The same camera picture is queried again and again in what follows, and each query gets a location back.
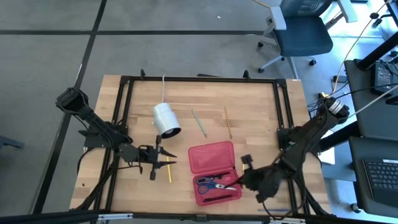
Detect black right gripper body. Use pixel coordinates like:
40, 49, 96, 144
240, 154, 284, 203

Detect yellow pencil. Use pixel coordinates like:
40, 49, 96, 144
165, 155, 173, 184

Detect silver frame bracket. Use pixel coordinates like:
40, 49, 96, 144
96, 212, 134, 223
268, 217, 307, 224

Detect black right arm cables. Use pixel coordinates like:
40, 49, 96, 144
262, 174, 315, 219

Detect black laptop keyboard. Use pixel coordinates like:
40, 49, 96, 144
361, 157, 398, 209

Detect blue-handled scissors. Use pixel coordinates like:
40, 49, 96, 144
196, 175, 238, 195

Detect beige cable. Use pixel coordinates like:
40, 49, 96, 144
330, 0, 393, 96

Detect white lamp cable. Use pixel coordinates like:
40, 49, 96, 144
160, 74, 167, 105

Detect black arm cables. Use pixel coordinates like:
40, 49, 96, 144
75, 146, 126, 213
262, 174, 315, 219

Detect black rig base beam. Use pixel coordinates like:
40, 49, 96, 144
0, 208, 398, 224

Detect green pencil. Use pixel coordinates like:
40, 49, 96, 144
190, 108, 208, 139

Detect black desk top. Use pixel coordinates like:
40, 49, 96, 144
343, 58, 398, 142
348, 136, 398, 219

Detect blue office chair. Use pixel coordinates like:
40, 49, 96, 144
257, 0, 359, 80

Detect black desk leg bar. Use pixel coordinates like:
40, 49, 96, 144
355, 38, 398, 71

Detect black pen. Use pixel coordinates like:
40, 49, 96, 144
208, 171, 232, 181

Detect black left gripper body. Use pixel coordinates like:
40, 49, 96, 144
138, 134, 163, 182

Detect black power adapter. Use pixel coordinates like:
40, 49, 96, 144
370, 61, 398, 98

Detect round black lamp on stand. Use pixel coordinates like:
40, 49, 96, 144
152, 102, 182, 140

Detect brown wooden pencil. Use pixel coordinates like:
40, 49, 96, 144
223, 106, 233, 140

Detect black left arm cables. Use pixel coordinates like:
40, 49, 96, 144
75, 146, 126, 213

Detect pink-red plastic supply box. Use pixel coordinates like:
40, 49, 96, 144
187, 140, 244, 207

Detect black table frame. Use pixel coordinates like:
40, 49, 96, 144
70, 68, 331, 218

